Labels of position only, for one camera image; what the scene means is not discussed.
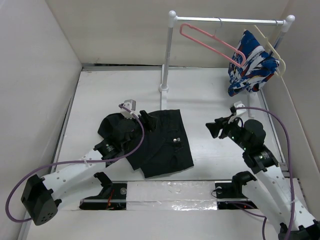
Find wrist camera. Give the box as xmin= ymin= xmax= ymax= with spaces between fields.
xmin=120 ymin=99 xmax=137 ymax=119
xmin=229 ymin=101 xmax=247 ymax=117

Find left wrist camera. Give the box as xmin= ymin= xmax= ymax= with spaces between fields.
xmin=120 ymin=99 xmax=137 ymax=119

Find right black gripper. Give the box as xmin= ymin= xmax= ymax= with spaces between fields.
xmin=204 ymin=113 xmax=250 ymax=151

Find white metal clothes rack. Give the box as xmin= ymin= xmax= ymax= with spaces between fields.
xmin=159 ymin=10 xmax=296 ymax=110

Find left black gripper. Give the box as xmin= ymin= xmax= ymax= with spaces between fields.
xmin=123 ymin=110 xmax=157 ymax=151

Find black trousers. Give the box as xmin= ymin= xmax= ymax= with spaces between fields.
xmin=95 ymin=109 xmax=194 ymax=178

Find pink plastic hanger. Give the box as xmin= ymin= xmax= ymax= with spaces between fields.
xmin=179 ymin=23 xmax=247 ymax=68

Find blue white patterned garment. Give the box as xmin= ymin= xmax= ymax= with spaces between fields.
xmin=227 ymin=30 xmax=280 ymax=97

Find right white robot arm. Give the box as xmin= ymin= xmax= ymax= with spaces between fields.
xmin=205 ymin=117 xmax=320 ymax=240

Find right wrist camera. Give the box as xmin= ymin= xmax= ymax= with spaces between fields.
xmin=229 ymin=101 xmax=247 ymax=117

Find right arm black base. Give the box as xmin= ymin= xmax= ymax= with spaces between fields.
xmin=211 ymin=171 xmax=257 ymax=210

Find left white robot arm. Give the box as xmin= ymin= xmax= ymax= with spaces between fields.
xmin=21 ymin=142 xmax=142 ymax=226

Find cream plastic hanger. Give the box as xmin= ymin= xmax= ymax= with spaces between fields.
xmin=253 ymin=25 xmax=286 ymax=78

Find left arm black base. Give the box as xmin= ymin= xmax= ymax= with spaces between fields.
xmin=79 ymin=172 xmax=128 ymax=211

